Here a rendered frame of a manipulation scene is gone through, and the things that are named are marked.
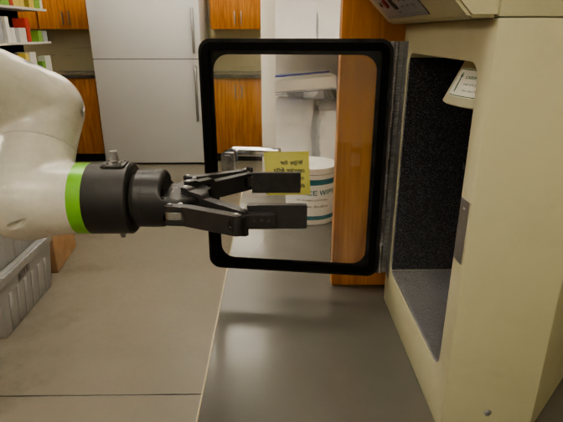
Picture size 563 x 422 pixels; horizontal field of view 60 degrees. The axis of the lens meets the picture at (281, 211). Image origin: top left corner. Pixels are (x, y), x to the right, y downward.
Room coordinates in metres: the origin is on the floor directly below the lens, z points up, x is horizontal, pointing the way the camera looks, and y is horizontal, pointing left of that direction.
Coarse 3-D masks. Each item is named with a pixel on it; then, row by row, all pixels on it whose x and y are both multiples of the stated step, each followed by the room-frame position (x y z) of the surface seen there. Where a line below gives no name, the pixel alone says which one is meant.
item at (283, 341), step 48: (240, 288) 0.82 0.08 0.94; (288, 288) 0.82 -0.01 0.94; (336, 288) 0.82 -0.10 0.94; (384, 288) 0.82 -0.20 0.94; (240, 336) 0.66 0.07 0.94; (288, 336) 0.66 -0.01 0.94; (336, 336) 0.66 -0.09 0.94; (384, 336) 0.66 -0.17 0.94; (240, 384) 0.55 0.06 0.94; (288, 384) 0.55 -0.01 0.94; (336, 384) 0.55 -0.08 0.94; (384, 384) 0.55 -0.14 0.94
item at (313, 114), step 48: (240, 96) 0.80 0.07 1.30; (288, 96) 0.79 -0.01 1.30; (336, 96) 0.78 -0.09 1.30; (240, 144) 0.80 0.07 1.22; (288, 144) 0.79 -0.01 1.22; (336, 144) 0.78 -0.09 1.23; (336, 192) 0.78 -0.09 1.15; (240, 240) 0.80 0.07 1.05; (288, 240) 0.79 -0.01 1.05; (336, 240) 0.78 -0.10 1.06
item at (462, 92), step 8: (464, 64) 0.61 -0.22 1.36; (472, 64) 0.59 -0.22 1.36; (464, 72) 0.60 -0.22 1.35; (472, 72) 0.58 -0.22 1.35; (456, 80) 0.61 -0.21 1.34; (464, 80) 0.59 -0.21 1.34; (472, 80) 0.57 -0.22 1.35; (456, 88) 0.59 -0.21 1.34; (464, 88) 0.58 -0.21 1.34; (472, 88) 0.57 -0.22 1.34; (448, 96) 0.60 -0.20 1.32; (456, 96) 0.59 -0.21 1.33; (464, 96) 0.57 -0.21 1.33; (472, 96) 0.56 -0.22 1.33; (448, 104) 0.60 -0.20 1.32; (456, 104) 0.58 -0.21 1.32; (464, 104) 0.57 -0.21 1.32; (472, 104) 0.56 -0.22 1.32
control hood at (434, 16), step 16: (432, 0) 0.52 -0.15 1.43; (448, 0) 0.48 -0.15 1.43; (464, 0) 0.46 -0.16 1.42; (480, 0) 0.46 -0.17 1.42; (496, 0) 0.46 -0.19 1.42; (384, 16) 0.77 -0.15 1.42; (416, 16) 0.61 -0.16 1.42; (432, 16) 0.56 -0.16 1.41; (448, 16) 0.51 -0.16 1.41; (464, 16) 0.48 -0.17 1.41; (480, 16) 0.46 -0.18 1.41
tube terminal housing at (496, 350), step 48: (528, 0) 0.46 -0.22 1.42; (432, 48) 0.64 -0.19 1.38; (480, 48) 0.49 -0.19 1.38; (528, 48) 0.46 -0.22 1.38; (480, 96) 0.48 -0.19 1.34; (528, 96) 0.46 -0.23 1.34; (480, 144) 0.46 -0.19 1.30; (528, 144) 0.46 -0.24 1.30; (480, 192) 0.46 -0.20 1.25; (528, 192) 0.46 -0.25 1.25; (480, 240) 0.46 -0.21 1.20; (528, 240) 0.46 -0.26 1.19; (480, 288) 0.46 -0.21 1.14; (528, 288) 0.46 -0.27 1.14; (480, 336) 0.46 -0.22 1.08; (528, 336) 0.46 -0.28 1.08; (432, 384) 0.50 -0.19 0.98; (480, 384) 0.46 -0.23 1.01; (528, 384) 0.46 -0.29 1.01
